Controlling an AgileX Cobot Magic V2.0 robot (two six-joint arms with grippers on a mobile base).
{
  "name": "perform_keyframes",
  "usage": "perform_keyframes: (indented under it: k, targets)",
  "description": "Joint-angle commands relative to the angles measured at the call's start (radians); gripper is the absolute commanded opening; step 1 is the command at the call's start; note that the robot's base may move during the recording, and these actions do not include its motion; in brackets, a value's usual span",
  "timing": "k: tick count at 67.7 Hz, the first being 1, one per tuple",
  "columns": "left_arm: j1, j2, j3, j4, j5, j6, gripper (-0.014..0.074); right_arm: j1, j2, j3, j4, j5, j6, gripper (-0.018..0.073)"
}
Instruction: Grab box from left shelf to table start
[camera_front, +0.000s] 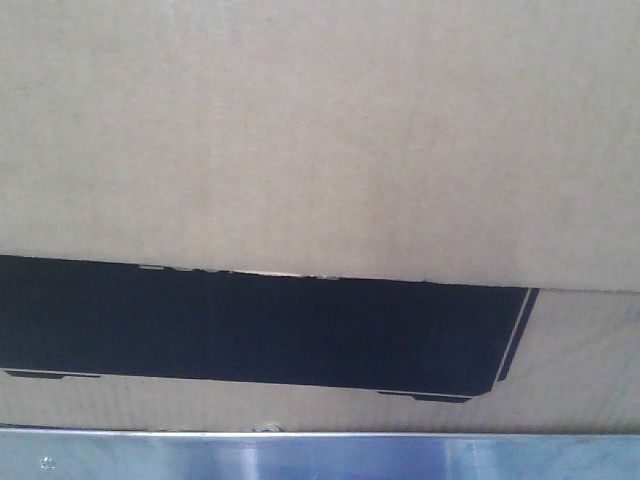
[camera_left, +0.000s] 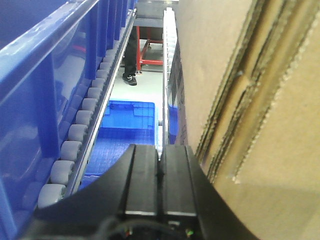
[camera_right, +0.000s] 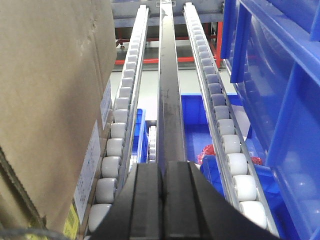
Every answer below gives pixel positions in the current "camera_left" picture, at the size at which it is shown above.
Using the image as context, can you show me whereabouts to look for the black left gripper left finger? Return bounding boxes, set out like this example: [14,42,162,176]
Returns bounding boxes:
[33,145,160,240]

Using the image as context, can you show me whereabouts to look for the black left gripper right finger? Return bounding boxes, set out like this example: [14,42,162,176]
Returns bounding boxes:
[161,145,257,240]

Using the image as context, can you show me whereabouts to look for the brown cardboard box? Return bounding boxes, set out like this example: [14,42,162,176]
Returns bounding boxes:
[176,0,320,240]

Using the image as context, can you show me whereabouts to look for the blue plastic bin below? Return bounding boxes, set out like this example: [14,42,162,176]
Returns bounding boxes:
[78,100,159,191]

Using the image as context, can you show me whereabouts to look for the black sneaker shoe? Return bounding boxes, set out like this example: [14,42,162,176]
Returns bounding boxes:
[122,74,138,86]

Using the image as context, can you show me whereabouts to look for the person leg black trousers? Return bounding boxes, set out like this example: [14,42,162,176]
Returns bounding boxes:
[123,26,138,77]

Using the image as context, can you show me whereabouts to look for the large blue plastic crate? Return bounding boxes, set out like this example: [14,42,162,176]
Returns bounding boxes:
[0,0,135,240]

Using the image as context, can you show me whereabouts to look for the grey roller conveyor rail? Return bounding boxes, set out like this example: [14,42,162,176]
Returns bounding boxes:
[37,9,137,209]

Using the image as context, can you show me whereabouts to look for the red metal cart frame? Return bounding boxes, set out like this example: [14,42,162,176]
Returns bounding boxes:
[136,26,164,75]

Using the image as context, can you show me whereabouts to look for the white roller conveyor rail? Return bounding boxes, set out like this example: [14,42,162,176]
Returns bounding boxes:
[158,7,178,153]

